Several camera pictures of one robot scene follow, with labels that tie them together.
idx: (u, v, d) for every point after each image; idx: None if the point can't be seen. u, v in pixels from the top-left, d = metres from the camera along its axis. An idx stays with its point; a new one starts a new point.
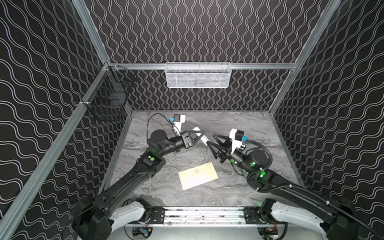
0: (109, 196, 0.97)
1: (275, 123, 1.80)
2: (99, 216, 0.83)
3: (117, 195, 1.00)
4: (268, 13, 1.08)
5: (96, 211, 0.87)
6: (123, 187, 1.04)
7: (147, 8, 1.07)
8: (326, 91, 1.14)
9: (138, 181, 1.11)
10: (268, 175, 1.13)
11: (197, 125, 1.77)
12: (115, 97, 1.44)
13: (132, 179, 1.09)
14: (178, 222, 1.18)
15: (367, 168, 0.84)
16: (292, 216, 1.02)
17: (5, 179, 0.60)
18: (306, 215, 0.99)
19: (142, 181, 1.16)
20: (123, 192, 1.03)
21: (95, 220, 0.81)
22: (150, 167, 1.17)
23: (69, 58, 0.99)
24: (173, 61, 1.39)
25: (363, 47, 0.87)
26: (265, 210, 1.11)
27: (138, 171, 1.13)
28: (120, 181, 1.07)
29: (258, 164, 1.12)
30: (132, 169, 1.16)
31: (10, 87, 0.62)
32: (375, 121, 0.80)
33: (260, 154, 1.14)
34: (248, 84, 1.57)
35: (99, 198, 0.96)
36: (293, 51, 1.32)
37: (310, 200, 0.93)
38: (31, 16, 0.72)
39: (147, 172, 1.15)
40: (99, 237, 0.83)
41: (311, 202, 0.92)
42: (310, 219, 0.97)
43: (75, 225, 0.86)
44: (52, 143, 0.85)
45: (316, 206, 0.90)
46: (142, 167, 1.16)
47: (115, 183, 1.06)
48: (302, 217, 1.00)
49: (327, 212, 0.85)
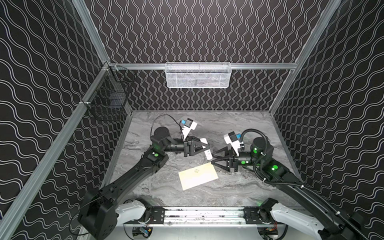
0: (117, 188, 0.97)
1: (275, 123, 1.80)
2: (107, 206, 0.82)
3: (124, 186, 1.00)
4: (268, 13, 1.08)
5: (104, 202, 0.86)
6: (130, 180, 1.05)
7: (147, 8, 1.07)
8: (326, 92, 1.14)
9: (144, 175, 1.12)
10: (280, 170, 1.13)
11: (197, 125, 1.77)
12: (115, 97, 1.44)
13: (138, 172, 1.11)
14: (178, 222, 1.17)
15: (367, 168, 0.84)
16: (291, 218, 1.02)
17: (5, 179, 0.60)
18: (306, 220, 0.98)
19: (147, 175, 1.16)
20: (130, 185, 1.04)
21: (103, 210, 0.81)
22: (154, 162, 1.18)
23: (69, 58, 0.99)
24: (173, 61, 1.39)
25: (362, 47, 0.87)
26: (265, 208, 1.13)
27: (143, 165, 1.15)
28: (127, 173, 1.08)
29: (259, 149, 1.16)
30: (137, 163, 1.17)
31: (10, 87, 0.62)
32: (375, 121, 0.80)
33: (260, 140, 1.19)
34: (248, 84, 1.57)
35: (106, 189, 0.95)
36: (293, 51, 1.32)
37: (320, 206, 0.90)
38: (31, 16, 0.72)
39: (152, 166, 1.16)
40: (105, 228, 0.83)
41: (320, 208, 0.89)
42: (309, 224, 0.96)
43: (81, 217, 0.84)
44: (52, 143, 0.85)
45: (324, 213, 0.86)
46: (147, 162, 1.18)
47: (121, 176, 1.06)
48: (301, 221, 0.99)
49: (334, 223, 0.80)
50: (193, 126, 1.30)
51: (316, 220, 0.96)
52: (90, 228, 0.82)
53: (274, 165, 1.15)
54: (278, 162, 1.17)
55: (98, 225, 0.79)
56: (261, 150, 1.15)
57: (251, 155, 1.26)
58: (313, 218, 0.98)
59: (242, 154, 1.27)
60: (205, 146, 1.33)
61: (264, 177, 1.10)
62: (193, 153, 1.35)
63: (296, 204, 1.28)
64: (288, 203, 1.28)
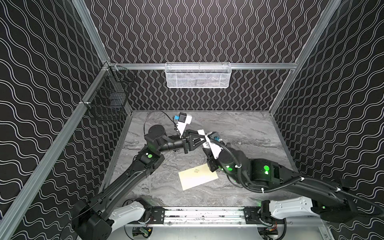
0: (106, 198, 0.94)
1: (275, 123, 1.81)
2: (95, 219, 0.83)
3: (113, 196, 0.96)
4: (268, 13, 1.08)
5: (93, 214, 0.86)
6: (120, 188, 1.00)
7: (147, 8, 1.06)
8: (326, 92, 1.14)
9: (135, 180, 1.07)
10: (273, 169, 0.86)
11: (197, 125, 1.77)
12: (115, 97, 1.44)
13: (129, 178, 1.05)
14: (178, 222, 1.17)
15: (366, 168, 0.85)
16: (287, 211, 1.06)
17: (5, 179, 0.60)
18: (298, 205, 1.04)
19: (139, 180, 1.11)
20: (121, 193, 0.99)
21: (91, 223, 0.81)
22: (147, 165, 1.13)
23: (70, 58, 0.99)
24: (173, 61, 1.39)
25: (362, 47, 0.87)
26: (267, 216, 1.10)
27: (135, 170, 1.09)
28: (116, 181, 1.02)
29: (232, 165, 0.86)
30: (128, 167, 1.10)
31: (10, 87, 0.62)
32: (375, 121, 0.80)
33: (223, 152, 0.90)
34: (248, 84, 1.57)
35: (94, 199, 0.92)
36: (293, 51, 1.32)
37: (322, 190, 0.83)
38: (31, 17, 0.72)
39: (144, 170, 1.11)
40: (99, 237, 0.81)
41: (322, 192, 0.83)
42: (302, 207, 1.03)
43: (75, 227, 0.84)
44: (52, 143, 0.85)
45: (327, 195, 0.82)
46: (139, 165, 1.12)
47: (111, 184, 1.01)
48: (295, 207, 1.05)
49: (339, 200, 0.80)
50: (188, 120, 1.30)
51: (304, 199, 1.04)
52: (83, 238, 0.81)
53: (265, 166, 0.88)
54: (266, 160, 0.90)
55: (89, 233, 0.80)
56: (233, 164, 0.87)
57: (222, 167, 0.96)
58: (300, 198, 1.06)
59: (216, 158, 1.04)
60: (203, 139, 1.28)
61: (262, 187, 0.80)
62: (192, 148, 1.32)
63: None
64: None
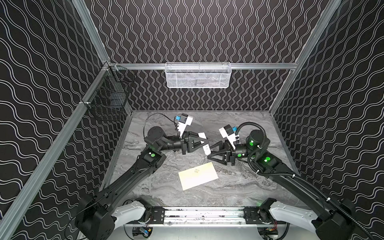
0: (112, 193, 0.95)
1: (275, 123, 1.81)
2: (102, 212, 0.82)
3: (119, 191, 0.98)
4: (268, 13, 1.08)
5: (99, 207, 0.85)
6: (125, 184, 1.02)
7: (147, 8, 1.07)
8: (326, 92, 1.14)
9: (140, 177, 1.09)
10: (272, 161, 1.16)
11: (197, 125, 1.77)
12: (115, 97, 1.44)
13: (134, 175, 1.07)
14: (178, 222, 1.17)
15: (366, 168, 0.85)
16: (287, 213, 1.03)
17: (5, 179, 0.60)
18: (301, 213, 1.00)
19: (142, 178, 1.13)
20: (126, 188, 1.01)
21: (98, 217, 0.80)
22: (150, 163, 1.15)
23: (69, 58, 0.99)
24: (173, 61, 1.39)
25: (362, 47, 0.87)
26: (265, 208, 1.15)
27: (139, 167, 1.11)
28: (122, 177, 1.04)
29: (255, 142, 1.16)
30: (133, 165, 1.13)
31: (9, 87, 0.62)
32: (375, 121, 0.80)
33: (258, 133, 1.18)
34: (248, 84, 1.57)
35: (101, 194, 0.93)
36: (293, 51, 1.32)
37: (311, 193, 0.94)
38: (31, 16, 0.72)
39: (148, 168, 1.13)
40: (102, 233, 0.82)
41: (310, 195, 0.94)
42: (304, 216, 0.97)
43: (78, 223, 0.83)
44: (52, 143, 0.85)
45: (315, 200, 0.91)
46: (143, 164, 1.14)
47: (117, 179, 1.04)
48: (296, 214, 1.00)
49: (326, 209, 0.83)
50: (189, 121, 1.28)
51: (311, 212, 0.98)
52: (87, 233, 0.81)
53: (267, 156, 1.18)
54: (271, 154, 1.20)
55: (94, 232, 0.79)
56: (257, 143, 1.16)
57: (246, 148, 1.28)
58: (307, 211, 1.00)
59: (238, 147, 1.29)
60: (204, 141, 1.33)
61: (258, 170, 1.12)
62: (192, 150, 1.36)
63: (296, 203, 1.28)
64: (288, 203, 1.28)
